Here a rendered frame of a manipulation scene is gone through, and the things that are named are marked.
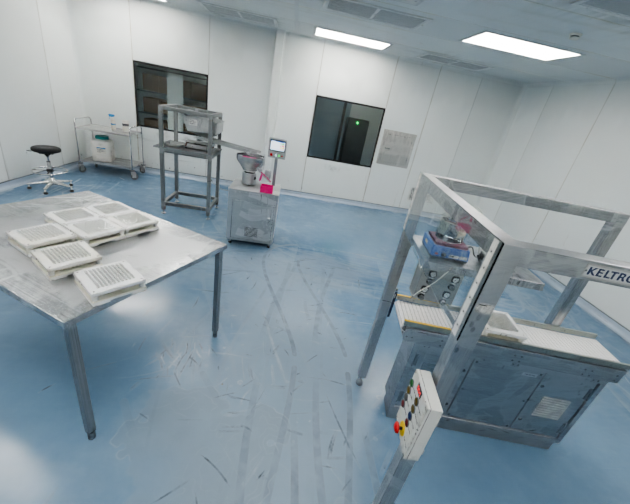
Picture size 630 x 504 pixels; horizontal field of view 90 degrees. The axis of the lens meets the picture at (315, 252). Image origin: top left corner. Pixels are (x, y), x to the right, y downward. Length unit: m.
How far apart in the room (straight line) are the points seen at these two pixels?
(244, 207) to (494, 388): 3.19
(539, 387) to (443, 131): 5.66
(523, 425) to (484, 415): 0.28
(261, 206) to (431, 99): 4.36
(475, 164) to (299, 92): 3.99
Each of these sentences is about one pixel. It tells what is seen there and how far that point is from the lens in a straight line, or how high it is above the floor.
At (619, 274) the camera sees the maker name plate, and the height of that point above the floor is 1.62.
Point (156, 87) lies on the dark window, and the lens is 7.20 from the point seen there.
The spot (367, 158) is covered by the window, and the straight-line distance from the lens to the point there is 6.94.
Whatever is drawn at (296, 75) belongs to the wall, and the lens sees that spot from 6.71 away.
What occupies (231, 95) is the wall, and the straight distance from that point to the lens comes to 6.82.
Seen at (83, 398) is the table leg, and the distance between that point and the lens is 2.13.
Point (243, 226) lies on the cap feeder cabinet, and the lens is 4.22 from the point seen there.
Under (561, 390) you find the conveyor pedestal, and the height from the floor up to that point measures 0.55.
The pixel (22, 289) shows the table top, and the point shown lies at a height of 0.86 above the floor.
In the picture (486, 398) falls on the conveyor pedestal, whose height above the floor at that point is 0.36.
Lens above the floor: 1.89
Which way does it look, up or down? 25 degrees down
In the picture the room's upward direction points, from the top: 11 degrees clockwise
